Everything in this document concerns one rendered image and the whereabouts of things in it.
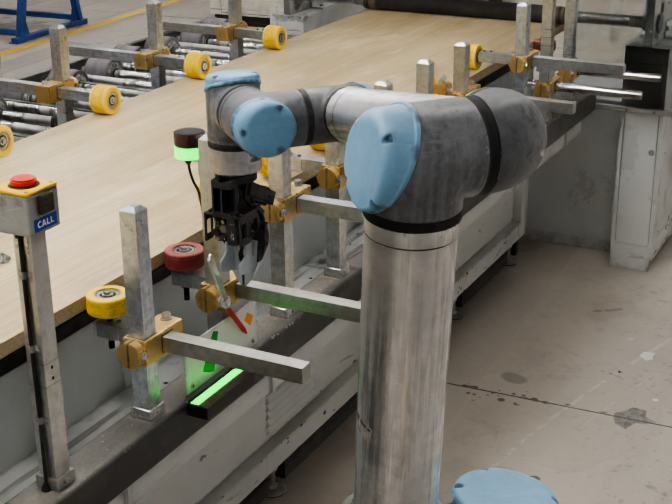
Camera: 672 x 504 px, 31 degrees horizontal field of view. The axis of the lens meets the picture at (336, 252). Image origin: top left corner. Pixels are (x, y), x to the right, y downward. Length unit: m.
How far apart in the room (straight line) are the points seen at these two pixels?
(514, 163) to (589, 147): 3.49
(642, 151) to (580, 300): 0.61
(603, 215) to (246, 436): 2.24
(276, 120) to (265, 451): 1.48
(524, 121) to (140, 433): 1.08
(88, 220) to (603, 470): 1.61
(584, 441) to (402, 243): 2.30
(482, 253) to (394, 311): 3.05
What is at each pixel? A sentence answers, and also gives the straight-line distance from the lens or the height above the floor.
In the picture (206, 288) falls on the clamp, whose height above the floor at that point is 0.87.
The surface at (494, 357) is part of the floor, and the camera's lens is 4.07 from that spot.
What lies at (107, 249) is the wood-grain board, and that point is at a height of 0.90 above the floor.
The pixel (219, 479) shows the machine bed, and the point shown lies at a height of 0.18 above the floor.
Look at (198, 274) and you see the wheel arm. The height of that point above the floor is 0.86.
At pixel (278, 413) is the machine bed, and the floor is 0.22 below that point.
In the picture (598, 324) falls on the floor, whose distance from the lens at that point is 4.36.
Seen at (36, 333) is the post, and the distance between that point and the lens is 1.97.
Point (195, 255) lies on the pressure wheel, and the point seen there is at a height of 0.90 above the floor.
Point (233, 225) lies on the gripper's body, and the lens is 2.04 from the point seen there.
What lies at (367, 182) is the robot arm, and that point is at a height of 1.37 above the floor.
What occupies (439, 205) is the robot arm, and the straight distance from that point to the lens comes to 1.37.
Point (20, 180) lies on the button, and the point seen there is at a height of 1.23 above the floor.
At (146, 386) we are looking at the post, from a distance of 2.24.
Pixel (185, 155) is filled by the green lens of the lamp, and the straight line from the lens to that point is 2.32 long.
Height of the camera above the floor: 1.80
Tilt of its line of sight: 21 degrees down
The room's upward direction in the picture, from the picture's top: 1 degrees counter-clockwise
